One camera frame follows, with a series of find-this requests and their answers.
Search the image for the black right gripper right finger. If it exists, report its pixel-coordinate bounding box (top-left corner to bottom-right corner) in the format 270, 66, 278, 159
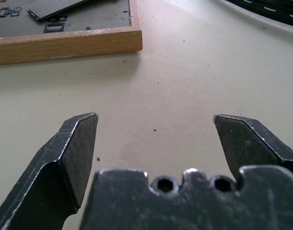
212, 114, 293, 183

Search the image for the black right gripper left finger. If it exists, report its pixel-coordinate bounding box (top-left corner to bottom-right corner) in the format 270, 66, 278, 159
0, 112, 100, 230

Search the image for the black road track piece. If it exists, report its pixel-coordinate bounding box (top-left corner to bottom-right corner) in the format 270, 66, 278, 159
224, 0, 293, 27

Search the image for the wooden framed grey tray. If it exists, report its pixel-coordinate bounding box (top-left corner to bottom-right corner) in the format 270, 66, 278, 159
0, 0, 143, 66

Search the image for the black plate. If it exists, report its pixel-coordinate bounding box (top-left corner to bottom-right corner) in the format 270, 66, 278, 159
27, 0, 89, 23

